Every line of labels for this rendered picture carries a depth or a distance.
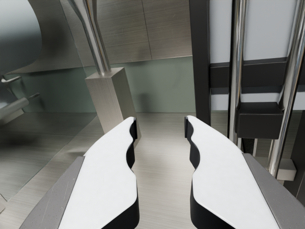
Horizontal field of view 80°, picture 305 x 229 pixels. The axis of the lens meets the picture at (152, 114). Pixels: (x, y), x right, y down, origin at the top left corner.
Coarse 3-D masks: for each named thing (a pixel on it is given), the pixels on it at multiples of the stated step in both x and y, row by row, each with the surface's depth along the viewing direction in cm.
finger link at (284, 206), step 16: (256, 160) 9; (256, 176) 8; (272, 176) 8; (272, 192) 7; (288, 192) 7; (272, 208) 6; (288, 208) 6; (304, 208) 6; (288, 224) 6; (304, 224) 6
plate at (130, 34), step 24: (120, 0) 64; (144, 0) 62; (168, 0) 60; (72, 24) 74; (120, 24) 68; (144, 24) 66; (168, 24) 63; (120, 48) 73; (144, 48) 70; (168, 48) 67
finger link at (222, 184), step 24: (192, 120) 12; (192, 144) 10; (216, 144) 10; (216, 168) 8; (240, 168) 8; (192, 192) 7; (216, 192) 7; (240, 192) 7; (192, 216) 7; (216, 216) 6; (240, 216) 6; (264, 216) 6
